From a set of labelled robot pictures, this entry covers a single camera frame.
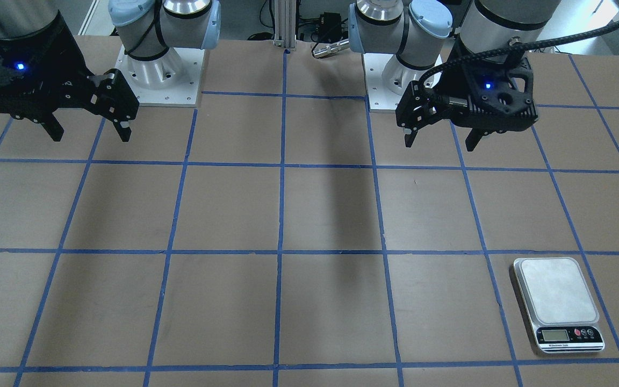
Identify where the silver metal connector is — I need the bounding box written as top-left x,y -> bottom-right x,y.
311,39 -> 350,59

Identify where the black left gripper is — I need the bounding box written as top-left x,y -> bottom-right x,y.
395,52 -> 539,152

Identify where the silver digital kitchen scale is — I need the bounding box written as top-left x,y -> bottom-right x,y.
513,256 -> 605,354

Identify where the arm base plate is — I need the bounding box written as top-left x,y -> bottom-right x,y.
363,53 -> 424,113
116,46 -> 208,108

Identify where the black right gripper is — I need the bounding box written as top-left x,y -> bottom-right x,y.
0,12 -> 139,142

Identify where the aluminium frame post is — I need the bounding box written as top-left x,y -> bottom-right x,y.
270,0 -> 298,52

